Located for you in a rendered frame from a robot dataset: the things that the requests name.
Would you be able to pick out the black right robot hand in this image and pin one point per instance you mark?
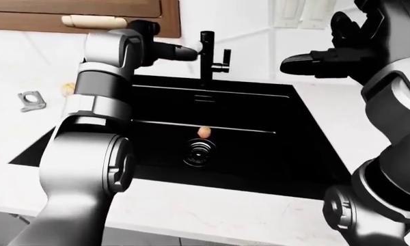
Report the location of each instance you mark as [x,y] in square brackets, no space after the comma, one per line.
[345,51]

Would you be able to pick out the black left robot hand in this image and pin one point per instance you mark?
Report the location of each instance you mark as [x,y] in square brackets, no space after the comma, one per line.
[164,51]

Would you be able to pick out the black sink faucet spout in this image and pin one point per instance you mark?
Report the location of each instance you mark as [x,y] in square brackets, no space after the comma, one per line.
[206,53]

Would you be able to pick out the black kitchen sink basin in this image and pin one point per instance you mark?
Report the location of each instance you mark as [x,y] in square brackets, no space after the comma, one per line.
[198,133]

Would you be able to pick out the black round sink drain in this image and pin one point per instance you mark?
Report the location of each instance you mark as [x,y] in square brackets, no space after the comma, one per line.
[199,152]

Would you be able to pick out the white panelled cabinet door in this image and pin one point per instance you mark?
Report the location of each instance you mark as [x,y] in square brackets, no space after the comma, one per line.
[300,12]

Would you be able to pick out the brown wooden cabinet panel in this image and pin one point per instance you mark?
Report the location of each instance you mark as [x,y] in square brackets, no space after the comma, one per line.
[82,15]

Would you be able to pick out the small orange food piece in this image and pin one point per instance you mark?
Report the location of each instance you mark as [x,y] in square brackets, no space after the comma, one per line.
[203,131]

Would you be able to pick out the small yellow food piece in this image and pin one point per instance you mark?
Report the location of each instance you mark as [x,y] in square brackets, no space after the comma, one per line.
[68,87]

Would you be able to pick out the grey metal bracket part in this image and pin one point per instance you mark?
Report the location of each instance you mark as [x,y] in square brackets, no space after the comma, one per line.
[31,101]

